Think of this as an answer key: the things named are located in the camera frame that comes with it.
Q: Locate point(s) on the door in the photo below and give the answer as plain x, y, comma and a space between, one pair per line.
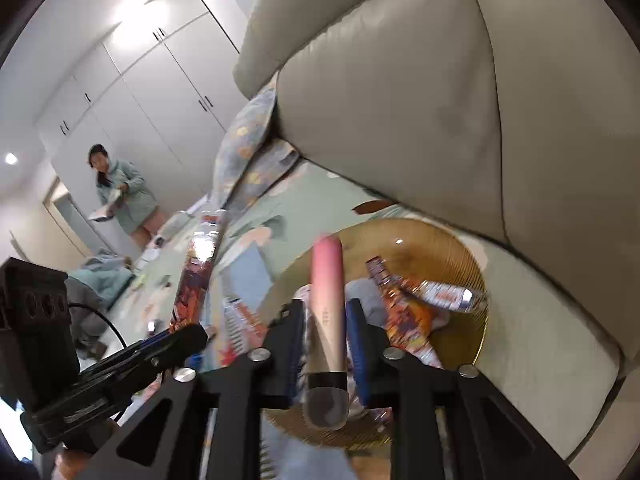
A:
65, 220

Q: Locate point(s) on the beige leather sofa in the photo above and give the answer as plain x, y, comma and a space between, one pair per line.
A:
400, 110

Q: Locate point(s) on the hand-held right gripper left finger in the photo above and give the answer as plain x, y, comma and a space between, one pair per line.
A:
292, 345

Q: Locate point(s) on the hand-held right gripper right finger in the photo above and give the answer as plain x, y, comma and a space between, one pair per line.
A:
356, 350

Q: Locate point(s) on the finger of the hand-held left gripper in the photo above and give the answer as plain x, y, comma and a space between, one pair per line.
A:
165, 347

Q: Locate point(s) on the striped snack packet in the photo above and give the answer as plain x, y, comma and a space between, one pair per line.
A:
242, 322

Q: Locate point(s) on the white wardrobe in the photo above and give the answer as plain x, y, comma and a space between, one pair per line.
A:
150, 85

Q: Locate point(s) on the ceiling light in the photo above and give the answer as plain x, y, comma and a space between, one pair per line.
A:
11, 158

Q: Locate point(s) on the teal cloth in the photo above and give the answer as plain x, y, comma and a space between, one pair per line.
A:
100, 275

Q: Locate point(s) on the long orange snack packet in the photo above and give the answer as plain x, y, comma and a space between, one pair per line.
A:
197, 265

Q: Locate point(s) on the pink tube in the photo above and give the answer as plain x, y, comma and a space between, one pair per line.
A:
327, 300

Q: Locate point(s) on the gold round basket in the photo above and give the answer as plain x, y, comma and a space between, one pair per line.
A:
450, 260

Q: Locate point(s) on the brown snack packet strip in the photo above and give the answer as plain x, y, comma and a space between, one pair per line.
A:
405, 315

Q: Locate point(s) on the patterned grey pillow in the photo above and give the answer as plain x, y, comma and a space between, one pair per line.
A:
245, 135

